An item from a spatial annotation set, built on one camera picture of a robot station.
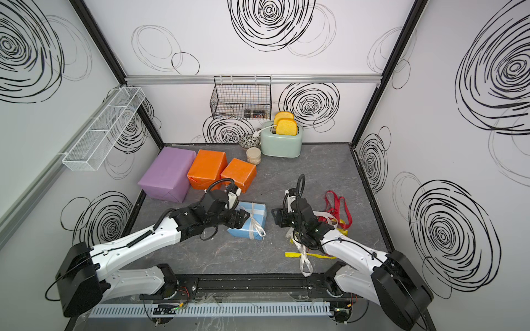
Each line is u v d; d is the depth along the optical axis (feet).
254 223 2.66
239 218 2.31
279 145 3.63
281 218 2.42
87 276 1.27
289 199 2.42
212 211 1.96
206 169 3.16
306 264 2.59
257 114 2.88
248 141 3.92
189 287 2.41
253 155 3.58
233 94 3.16
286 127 3.34
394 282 1.33
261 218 2.75
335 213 3.00
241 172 3.28
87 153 2.33
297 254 2.65
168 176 3.05
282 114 3.42
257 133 3.53
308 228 2.10
